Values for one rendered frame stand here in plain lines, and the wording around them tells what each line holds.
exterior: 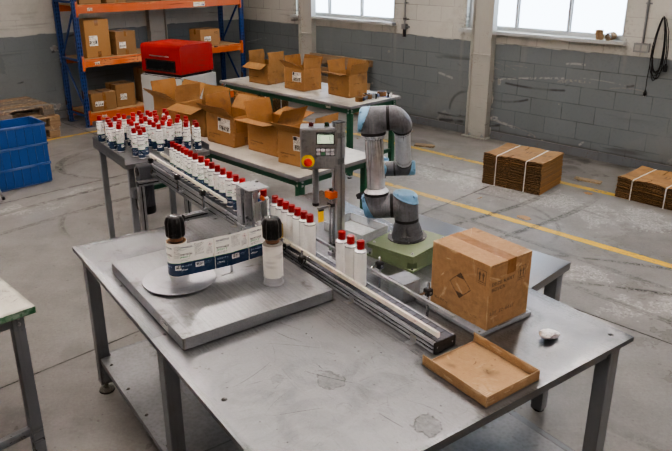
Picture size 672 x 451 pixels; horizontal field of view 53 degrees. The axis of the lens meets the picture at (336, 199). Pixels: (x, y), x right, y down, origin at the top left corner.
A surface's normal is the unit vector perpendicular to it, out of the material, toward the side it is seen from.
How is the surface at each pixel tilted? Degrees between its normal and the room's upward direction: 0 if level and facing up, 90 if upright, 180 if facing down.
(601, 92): 90
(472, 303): 90
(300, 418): 0
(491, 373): 0
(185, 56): 90
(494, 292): 90
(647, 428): 0
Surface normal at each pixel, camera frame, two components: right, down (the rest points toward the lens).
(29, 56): 0.71, 0.24
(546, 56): -0.70, 0.24
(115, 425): 0.00, -0.94
